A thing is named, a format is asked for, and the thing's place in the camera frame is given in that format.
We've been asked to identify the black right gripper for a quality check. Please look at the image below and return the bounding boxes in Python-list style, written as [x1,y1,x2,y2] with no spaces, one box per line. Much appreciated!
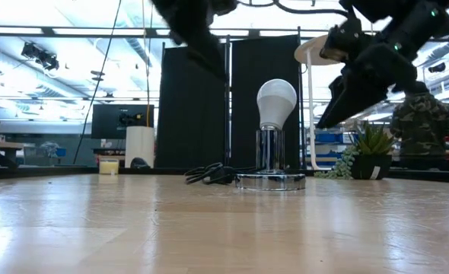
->
[315,40,419,129]

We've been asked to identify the white tripod stand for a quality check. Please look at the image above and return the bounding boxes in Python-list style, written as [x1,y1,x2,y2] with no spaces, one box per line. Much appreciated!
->
[293,33,347,171]

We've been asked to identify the black partition panel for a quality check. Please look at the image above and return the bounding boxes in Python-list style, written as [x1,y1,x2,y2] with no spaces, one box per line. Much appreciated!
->
[229,33,302,170]
[154,40,230,170]

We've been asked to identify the black dome object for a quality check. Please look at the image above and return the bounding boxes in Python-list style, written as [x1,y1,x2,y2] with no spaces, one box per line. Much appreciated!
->
[129,156,151,170]

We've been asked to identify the black monitor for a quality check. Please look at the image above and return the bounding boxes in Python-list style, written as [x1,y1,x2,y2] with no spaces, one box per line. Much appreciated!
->
[91,103,155,140]

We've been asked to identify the white lightbulb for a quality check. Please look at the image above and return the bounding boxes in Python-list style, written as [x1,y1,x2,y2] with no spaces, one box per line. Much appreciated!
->
[256,78,298,132]

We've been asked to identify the black hanging cable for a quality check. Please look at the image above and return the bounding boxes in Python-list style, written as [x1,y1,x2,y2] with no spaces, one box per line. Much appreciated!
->
[72,0,123,165]

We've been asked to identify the black ceiling-mounted camera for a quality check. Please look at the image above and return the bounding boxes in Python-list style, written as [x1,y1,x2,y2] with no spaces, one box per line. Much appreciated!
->
[20,40,61,72]

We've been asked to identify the chrome lamp base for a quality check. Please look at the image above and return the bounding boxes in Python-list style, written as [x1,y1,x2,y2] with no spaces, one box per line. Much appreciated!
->
[234,126,307,192]

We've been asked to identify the potted succulent plant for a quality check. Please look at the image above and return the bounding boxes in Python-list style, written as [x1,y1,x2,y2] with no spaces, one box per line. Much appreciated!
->
[314,120,397,181]

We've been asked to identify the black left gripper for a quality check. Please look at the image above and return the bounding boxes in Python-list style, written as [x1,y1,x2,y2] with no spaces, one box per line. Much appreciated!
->
[150,0,239,83]

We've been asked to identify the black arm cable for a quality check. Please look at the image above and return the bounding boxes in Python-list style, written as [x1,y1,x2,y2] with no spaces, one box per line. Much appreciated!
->
[238,0,352,19]

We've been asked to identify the person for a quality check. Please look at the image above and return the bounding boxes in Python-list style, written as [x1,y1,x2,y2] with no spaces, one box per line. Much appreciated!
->
[389,81,449,171]

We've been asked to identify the blue storage bins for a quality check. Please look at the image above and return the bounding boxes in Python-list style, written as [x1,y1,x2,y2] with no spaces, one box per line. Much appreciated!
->
[314,131,359,167]

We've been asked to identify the background wooden table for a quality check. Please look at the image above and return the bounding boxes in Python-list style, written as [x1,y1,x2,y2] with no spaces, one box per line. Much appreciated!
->
[0,139,24,171]

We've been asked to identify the yellow candle jar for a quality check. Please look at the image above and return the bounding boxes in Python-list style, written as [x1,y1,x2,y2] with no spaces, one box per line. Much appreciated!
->
[98,157,120,177]

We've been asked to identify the white cylindrical bin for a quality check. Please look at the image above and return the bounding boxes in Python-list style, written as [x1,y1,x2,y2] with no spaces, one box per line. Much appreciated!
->
[124,126,156,170]

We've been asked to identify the black power cord with plug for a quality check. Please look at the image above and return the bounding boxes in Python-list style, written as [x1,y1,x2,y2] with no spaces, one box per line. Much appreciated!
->
[183,161,259,186]

